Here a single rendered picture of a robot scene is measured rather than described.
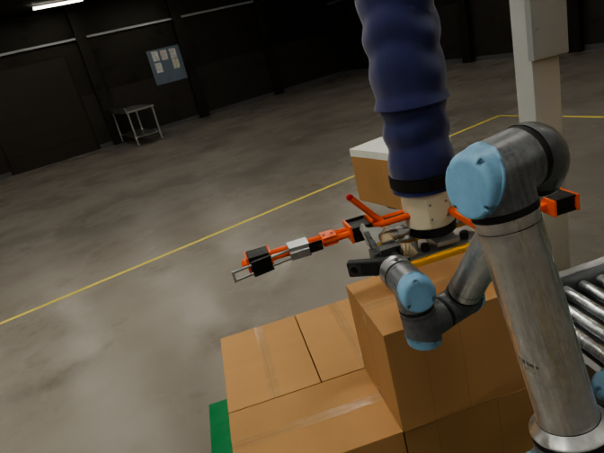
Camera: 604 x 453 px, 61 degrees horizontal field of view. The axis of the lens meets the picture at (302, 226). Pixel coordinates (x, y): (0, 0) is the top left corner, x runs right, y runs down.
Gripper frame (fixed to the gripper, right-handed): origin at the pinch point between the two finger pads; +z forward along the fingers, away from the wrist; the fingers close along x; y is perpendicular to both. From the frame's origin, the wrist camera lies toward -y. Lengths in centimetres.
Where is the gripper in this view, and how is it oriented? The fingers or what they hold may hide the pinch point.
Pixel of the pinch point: (363, 246)
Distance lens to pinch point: 159.2
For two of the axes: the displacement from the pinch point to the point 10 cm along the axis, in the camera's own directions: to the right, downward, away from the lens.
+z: -2.1, -3.0, 9.3
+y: 9.5, -2.8, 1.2
